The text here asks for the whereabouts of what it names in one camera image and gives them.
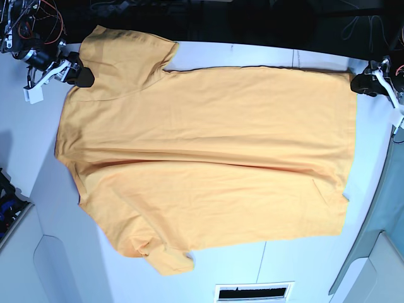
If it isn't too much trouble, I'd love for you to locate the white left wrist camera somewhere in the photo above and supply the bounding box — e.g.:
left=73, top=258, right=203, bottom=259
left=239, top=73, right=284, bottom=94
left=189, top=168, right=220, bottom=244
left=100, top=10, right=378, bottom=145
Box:
left=389, top=110, right=404, bottom=128

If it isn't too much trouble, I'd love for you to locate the yellow t-shirt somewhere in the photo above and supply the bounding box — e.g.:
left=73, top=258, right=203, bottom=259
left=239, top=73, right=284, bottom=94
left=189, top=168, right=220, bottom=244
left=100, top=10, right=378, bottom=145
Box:
left=55, top=26, right=357, bottom=275

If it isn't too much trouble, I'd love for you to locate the table cable slot grommet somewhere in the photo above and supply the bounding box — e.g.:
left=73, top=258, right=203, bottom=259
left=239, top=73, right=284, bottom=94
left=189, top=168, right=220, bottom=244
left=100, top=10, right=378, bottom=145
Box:
left=214, top=282, right=295, bottom=303

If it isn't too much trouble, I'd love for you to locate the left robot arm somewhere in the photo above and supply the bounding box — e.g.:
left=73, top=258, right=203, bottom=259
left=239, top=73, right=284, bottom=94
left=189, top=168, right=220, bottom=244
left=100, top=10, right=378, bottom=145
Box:
left=350, top=52, right=403, bottom=105

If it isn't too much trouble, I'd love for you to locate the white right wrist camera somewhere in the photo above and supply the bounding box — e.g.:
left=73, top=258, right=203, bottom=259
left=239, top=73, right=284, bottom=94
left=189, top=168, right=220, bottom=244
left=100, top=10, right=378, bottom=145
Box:
left=23, top=86, right=44, bottom=104

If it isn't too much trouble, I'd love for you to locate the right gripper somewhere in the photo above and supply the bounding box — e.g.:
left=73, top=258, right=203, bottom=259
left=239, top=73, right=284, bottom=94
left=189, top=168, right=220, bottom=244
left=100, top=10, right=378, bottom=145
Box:
left=12, top=39, right=95, bottom=88

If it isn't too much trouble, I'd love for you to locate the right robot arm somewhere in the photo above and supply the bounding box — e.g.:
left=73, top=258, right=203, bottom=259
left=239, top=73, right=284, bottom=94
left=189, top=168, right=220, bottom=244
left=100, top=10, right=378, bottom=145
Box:
left=1, top=1, right=95, bottom=91

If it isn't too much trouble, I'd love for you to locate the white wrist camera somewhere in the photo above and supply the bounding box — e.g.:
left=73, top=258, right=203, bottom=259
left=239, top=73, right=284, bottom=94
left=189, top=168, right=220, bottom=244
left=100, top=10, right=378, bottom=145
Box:
left=23, top=86, right=44, bottom=104
left=389, top=110, right=404, bottom=128

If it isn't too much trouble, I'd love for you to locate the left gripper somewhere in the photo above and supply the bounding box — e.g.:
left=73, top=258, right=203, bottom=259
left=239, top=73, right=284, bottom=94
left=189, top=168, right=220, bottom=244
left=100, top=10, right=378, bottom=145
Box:
left=350, top=55, right=403, bottom=110

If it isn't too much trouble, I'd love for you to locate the blue clutter at left edge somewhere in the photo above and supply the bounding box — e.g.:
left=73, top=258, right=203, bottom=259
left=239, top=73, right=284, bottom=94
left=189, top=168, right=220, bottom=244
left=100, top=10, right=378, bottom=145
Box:
left=1, top=173, right=20, bottom=239

